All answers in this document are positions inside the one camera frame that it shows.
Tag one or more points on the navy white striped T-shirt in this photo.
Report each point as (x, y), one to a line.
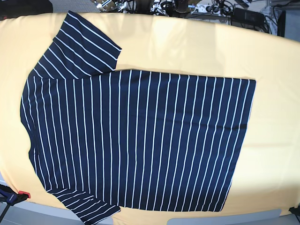
(103, 139)

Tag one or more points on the white power strip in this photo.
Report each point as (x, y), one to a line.
(191, 7)

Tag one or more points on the black power adapter box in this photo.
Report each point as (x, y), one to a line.
(248, 17)

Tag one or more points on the yellow table cloth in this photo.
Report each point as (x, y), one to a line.
(267, 174)

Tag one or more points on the black computer tower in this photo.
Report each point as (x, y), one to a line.
(281, 22)

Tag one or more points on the blue red table clamp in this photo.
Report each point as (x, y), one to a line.
(8, 196)

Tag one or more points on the black clamp right corner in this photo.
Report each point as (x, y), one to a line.
(295, 210)

